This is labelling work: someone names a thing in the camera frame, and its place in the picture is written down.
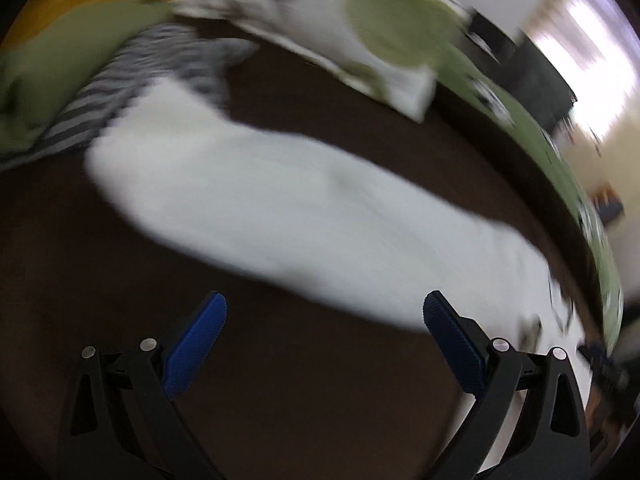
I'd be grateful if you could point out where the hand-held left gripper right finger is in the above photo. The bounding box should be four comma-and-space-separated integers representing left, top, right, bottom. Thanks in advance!
422, 290, 591, 480

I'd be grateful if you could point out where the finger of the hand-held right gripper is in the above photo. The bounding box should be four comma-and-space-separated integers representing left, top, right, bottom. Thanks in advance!
577, 340, 635, 411

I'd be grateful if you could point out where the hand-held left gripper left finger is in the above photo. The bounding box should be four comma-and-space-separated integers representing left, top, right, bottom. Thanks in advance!
57, 291, 228, 480

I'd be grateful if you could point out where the white fluffy garment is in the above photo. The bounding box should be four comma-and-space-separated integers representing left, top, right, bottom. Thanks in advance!
85, 77, 598, 476

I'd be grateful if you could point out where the blue box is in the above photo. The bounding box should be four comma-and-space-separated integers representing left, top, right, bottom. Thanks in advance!
595, 187, 626, 223

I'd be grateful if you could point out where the green printed bed sheet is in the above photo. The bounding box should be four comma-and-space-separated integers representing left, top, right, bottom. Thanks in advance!
435, 45, 626, 356

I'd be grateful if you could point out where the grey striped cloth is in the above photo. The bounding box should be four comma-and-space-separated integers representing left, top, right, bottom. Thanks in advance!
0, 22, 258, 171

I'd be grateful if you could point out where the black cabinet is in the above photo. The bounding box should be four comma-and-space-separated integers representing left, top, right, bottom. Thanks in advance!
465, 10, 577, 132

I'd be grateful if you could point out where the plain green cloth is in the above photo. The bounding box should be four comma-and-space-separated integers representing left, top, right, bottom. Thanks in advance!
0, 0, 176, 157

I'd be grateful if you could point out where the white green printed pillow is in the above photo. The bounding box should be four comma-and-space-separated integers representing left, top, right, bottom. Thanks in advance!
172, 0, 473, 122

